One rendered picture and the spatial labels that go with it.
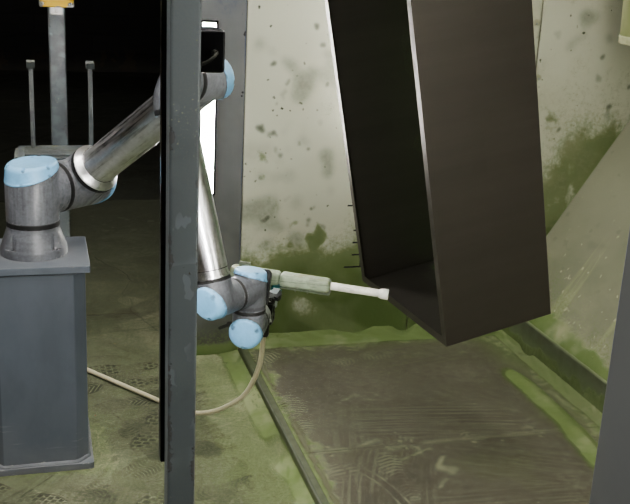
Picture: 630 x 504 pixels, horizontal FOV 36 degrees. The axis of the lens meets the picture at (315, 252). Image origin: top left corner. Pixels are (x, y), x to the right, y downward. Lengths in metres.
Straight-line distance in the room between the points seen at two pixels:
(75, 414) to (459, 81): 1.47
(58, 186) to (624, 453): 2.14
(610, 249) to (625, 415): 2.84
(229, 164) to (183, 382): 1.99
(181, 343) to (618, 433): 0.89
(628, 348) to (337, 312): 2.97
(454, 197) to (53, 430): 1.35
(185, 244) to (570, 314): 2.37
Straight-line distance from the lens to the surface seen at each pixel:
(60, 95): 3.75
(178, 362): 1.73
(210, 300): 2.51
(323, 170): 3.74
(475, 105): 2.67
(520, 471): 3.11
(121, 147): 2.82
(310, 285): 2.93
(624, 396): 1.03
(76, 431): 3.05
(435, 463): 3.09
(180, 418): 1.77
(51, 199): 2.88
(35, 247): 2.89
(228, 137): 3.63
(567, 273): 3.95
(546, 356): 3.84
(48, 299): 2.88
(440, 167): 2.65
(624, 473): 1.04
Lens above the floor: 1.51
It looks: 17 degrees down
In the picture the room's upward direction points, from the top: 3 degrees clockwise
